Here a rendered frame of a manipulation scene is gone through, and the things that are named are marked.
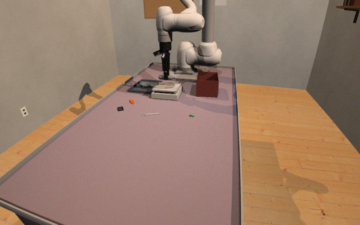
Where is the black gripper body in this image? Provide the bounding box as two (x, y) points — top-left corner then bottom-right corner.
(159, 42), (171, 58)

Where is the red open box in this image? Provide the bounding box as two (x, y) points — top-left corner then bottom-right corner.
(196, 71), (219, 98)

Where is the grey table edge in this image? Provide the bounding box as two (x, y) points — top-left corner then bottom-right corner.
(0, 62), (243, 225)

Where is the white digital scale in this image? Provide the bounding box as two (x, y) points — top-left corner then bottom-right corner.
(151, 82), (183, 100)

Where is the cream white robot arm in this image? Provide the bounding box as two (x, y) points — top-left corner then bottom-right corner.
(156, 0), (222, 75)

